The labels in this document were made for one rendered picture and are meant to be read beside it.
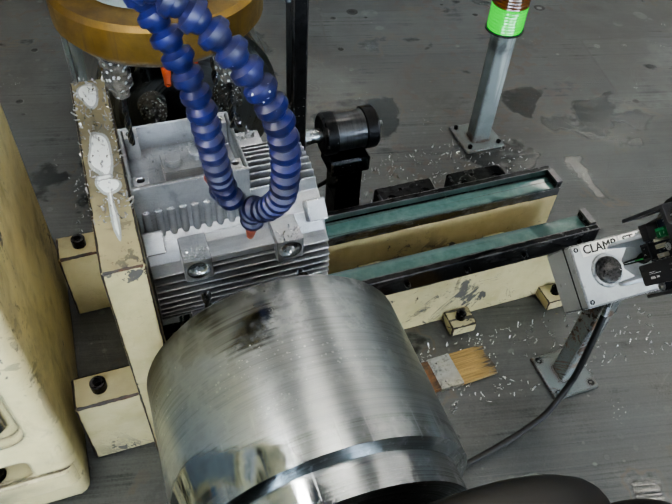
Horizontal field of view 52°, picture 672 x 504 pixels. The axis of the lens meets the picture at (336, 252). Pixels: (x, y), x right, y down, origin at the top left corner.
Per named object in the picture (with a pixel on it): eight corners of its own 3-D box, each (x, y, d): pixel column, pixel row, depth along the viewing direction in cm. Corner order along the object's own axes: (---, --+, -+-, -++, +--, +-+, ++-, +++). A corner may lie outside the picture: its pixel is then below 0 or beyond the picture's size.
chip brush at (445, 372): (362, 417, 90) (363, 414, 89) (349, 385, 93) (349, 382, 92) (498, 374, 95) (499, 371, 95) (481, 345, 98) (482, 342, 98)
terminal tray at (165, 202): (142, 242, 72) (130, 192, 67) (127, 177, 78) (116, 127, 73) (253, 219, 75) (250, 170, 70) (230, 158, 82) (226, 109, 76)
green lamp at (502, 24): (496, 40, 111) (503, 14, 107) (479, 21, 114) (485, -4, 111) (529, 35, 112) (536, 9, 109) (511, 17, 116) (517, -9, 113)
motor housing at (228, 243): (168, 354, 81) (142, 247, 67) (143, 241, 92) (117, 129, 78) (328, 314, 86) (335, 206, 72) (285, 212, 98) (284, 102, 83)
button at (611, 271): (594, 288, 74) (603, 285, 72) (585, 261, 74) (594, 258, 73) (617, 281, 75) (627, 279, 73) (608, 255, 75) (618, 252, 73)
